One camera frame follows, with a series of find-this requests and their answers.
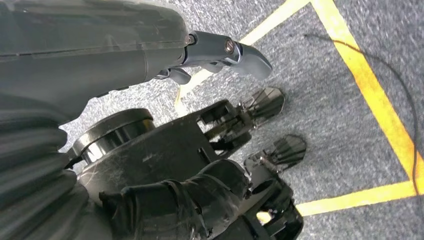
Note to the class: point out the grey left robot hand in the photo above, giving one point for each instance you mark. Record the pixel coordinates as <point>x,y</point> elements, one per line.
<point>82,43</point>

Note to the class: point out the black robot right foot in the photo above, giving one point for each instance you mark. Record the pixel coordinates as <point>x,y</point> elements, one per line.
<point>281,215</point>

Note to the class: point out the yellow floor tape square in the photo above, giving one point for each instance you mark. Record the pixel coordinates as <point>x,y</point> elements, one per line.
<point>364,89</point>

